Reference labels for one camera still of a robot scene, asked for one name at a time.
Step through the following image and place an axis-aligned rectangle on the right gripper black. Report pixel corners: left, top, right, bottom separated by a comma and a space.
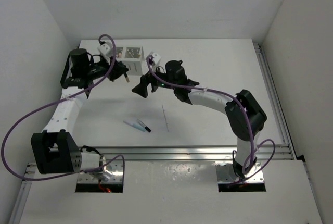
133, 62, 177, 97

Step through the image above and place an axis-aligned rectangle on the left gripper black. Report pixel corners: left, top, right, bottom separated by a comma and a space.
85, 55, 127, 82

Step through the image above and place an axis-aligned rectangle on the dark green gold makeup pen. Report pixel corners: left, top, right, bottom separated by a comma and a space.
123, 71, 130, 83

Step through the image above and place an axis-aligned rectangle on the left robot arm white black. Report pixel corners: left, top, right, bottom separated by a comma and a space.
31, 43, 128, 175

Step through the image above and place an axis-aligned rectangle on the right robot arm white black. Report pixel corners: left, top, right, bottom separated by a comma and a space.
132, 55, 267, 179

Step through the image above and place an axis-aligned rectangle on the silver black-capped makeup pen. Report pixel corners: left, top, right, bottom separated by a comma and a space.
136, 119, 151, 133

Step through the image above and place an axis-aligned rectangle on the white light-blue makeup pen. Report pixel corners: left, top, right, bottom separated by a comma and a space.
123, 120, 146, 132

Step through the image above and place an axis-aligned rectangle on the white two-slot organizer box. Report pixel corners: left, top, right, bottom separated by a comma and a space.
116, 46, 144, 76

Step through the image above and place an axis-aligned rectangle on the thin white eyeliner pencil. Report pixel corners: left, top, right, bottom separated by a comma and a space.
161, 104, 170, 132

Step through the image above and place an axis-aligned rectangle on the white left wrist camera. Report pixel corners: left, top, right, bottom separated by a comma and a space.
97, 42, 114, 58

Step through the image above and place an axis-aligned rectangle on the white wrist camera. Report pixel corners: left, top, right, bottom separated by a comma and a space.
97, 42, 114, 58
146, 52, 161, 71

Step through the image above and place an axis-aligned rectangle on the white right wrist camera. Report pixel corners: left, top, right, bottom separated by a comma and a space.
146, 52, 161, 71

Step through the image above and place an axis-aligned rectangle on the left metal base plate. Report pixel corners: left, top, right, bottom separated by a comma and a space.
77, 159, 123, 185

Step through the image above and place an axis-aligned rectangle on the metal base plate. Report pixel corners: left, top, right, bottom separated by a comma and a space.
77, 159, 123, 185
215, 162, 264, 185

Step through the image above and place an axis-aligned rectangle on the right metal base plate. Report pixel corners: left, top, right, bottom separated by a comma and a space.
215, 162, 264, 185

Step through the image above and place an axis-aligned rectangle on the aluminium right side rail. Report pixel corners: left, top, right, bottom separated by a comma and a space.
253, 43, 297, 160

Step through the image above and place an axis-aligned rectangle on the aluminium rail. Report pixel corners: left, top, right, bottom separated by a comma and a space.
96, 144, 295, 161
253, 43, 297, 160

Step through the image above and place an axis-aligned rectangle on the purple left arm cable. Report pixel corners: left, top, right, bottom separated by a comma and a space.
1, 34, 125, 182

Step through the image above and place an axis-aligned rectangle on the aluminium front rail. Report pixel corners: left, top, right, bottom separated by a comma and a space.
96, 144, 295, 161

